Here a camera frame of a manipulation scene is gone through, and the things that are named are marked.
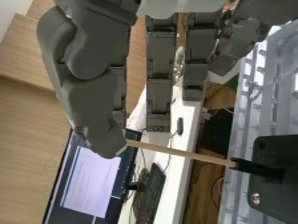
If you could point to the clear box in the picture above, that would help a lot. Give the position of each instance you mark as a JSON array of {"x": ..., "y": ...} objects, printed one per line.
[{"x": 267, "y": 100}]

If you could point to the white desk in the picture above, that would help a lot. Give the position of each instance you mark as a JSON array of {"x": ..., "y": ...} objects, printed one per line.
[{"x": 183, "y": 186}]

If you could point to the dark grey robot hand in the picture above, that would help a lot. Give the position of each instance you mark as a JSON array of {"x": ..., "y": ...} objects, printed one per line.
[{"x": 84, "y": 50}]

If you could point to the black computer mouse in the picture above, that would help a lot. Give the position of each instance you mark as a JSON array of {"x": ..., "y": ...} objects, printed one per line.
[{"x": 180, "y": 126}]

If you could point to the wooden chopstick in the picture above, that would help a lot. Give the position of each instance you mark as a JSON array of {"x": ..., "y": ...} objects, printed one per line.
[{"x": 187, "y": 154}]

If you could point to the black plate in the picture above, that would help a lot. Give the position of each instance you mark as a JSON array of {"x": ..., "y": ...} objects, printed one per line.
[{"x": 277, "y": 196}]

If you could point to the thin stick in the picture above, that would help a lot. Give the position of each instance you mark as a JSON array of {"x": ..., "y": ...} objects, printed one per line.
[{"x": 260, "y": 168}]

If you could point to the computer monitor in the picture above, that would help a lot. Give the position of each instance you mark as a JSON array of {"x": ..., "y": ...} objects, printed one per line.
[{"x": 88, "y": 186}]

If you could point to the black keyboard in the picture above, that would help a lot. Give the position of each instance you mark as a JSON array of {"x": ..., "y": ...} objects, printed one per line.
[{"x": 150, "y": 195}]

